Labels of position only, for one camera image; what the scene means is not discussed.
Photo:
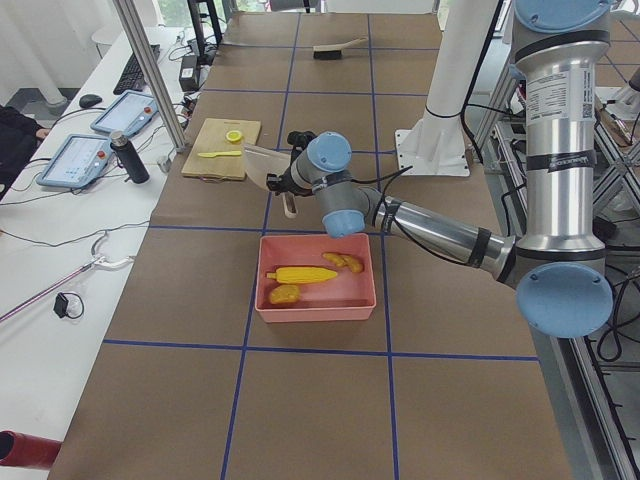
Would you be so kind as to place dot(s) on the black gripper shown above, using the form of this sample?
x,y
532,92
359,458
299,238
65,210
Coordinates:
x,y
281,183

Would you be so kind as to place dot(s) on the beige plastic dustpan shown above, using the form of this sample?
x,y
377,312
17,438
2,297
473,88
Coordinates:
x,y
259,162

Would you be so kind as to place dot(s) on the beige black-bristle brush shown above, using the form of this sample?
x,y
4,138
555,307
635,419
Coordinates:
x,y
335,51

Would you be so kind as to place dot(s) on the tan toy ginger root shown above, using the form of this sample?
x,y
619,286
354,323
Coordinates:
x,y
340,260

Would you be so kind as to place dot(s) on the yellow toy corn cob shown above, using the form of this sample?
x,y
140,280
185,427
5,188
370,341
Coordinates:
x,y
297,275

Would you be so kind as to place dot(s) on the brown toy potato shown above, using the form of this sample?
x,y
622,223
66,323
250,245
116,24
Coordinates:
x,y
284,294

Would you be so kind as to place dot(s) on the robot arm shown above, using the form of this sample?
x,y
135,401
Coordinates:
x,y
557,266

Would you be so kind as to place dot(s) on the pink plastic bin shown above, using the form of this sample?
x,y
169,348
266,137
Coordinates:
x,y
349,296

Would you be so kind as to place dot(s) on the yellow lemon slices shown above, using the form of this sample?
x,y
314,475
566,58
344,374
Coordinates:
x,y
234,136

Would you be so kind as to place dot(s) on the yellow plastic knife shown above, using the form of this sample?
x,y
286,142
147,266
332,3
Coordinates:
x,y
219,154

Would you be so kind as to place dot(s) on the wooden cutting board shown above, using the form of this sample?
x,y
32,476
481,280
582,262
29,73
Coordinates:
x,y
211,137

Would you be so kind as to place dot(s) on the black water bottle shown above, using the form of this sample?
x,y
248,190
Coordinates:
x,y
128,157

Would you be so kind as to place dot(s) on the upper blue teach pendant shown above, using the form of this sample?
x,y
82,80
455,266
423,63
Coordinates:
x,y
130,112

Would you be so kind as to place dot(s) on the blue teach pendant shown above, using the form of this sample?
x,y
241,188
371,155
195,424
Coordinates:
x,y
130,112
80,160

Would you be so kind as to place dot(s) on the black keyboard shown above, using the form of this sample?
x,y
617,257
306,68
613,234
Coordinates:
x,y
132,77

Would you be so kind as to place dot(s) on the lower blue teach pendant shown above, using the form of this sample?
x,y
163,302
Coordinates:
x,y
80,160

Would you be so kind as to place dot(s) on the black computer mouse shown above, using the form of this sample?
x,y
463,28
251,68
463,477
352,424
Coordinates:
x,y
89,100

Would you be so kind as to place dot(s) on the red cylinder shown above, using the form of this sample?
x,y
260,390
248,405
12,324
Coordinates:
x,y
28,451

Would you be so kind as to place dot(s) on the aluminium frame post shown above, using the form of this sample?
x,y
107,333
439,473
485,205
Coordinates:
x,y
139,42

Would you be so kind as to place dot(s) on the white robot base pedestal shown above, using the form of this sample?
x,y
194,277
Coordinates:
x,y
435,146

